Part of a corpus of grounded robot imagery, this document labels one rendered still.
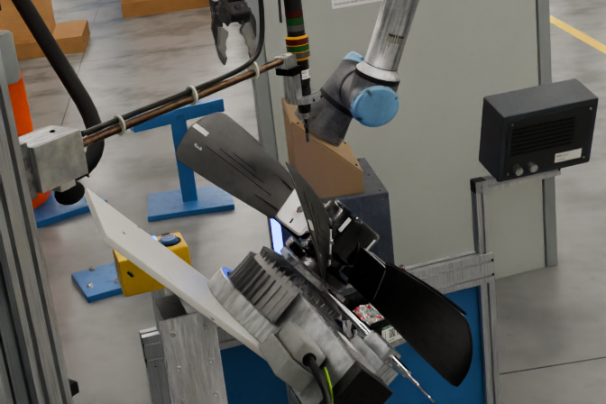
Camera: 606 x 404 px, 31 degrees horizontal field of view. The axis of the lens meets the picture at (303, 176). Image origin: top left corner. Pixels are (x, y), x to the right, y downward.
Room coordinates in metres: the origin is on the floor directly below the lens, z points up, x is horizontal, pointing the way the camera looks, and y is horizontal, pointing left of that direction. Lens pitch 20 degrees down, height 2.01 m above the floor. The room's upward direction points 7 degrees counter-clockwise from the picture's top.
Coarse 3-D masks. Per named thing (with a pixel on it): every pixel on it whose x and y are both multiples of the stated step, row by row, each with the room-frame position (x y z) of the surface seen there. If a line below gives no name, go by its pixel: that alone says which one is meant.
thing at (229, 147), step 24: (216, 120) 2.04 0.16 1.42; (216, 144) 1.97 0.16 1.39; (240, 144) 2.00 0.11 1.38; (192, 168) 1.89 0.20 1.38; (216, 168) 1.92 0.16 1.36; (240, 168) 1.95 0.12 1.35; (264, 168) 1.97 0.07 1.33; (240, 192) 1.90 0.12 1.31; (264, 192) 1.93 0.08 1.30; (288, 192) 1.95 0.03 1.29
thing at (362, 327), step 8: (328, 296) 1.83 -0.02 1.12; (336, 304) 1.80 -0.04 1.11; (344, 312) 1.78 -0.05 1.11; (352, 312) 1.77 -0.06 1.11; (352, 320) 1.75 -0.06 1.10; (360, 320) 1.74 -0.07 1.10; (360, 328) 1.72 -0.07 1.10; (368, 328) 1.72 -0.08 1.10; (392, 360) 1.64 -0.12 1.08; (400, 368) 1.62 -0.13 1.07; (408, 376) 1.60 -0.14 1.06; (416, 384) 1.58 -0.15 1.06; (424, 392) 1.56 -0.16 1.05; (432, 400) 1.54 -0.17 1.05
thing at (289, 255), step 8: (288, 248) 1.95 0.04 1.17; (288, 256) 1.88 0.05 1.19; (296, 256) 1.89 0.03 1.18; (296, 264) 1.86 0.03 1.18; (304, 264) 1.87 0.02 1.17; (304, 272) 1.84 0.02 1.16; (312, 272) 1.86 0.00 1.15; (312, 280) 1.84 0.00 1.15; (320, 280) 1.86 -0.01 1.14; (320, 288) 1.84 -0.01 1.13; (328, 288) 1.85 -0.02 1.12
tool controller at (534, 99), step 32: (512, 96) 2.54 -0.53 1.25; (544, 96) 2.53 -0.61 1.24; (576, 96) 2.52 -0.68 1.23; (512, 128) 2.46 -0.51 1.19; (544, 128) 2.48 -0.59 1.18; (576, 128) 2.52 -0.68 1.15; (480, 160) 2.58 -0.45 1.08; (512, 160) 2.48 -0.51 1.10; (544, 160) 2.51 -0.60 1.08; (576, 160) 2.54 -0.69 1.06
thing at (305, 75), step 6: (300, 60) 2.00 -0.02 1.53; (306, 60) 2.00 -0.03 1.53; (306, 66) 2.00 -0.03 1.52; (306, 72) 2.00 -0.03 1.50; (300, 78) 2.00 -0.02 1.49; (306, 78) 2.00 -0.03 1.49; (306, 84) 2.00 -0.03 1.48; (306, 90) 2.00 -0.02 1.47; (300, 108) 2.00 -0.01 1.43; (306, 108) 2.00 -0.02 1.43
